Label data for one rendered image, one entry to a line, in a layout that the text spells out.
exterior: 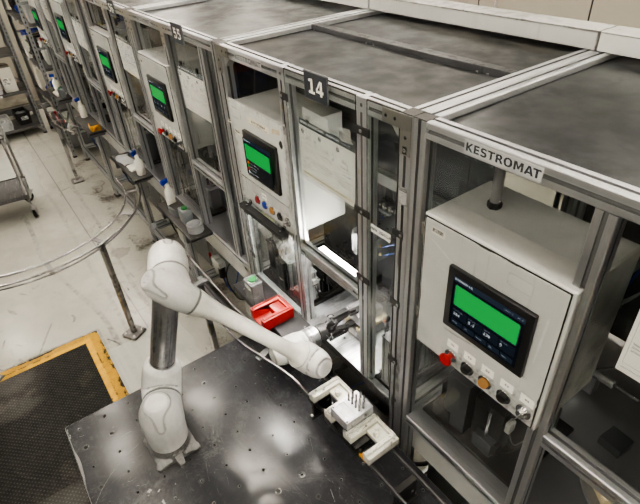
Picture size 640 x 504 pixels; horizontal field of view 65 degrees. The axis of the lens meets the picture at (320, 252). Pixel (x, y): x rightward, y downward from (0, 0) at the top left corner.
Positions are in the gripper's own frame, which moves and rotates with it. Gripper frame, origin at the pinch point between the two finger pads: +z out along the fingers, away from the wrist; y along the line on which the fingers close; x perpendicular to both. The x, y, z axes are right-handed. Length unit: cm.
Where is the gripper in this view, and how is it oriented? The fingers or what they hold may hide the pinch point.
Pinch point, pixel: (355, 315)
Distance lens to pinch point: 216.3
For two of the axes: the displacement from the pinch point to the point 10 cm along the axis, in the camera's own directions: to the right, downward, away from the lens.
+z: 8.1, -3.3, 4.8
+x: -5.8, -4.5, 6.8
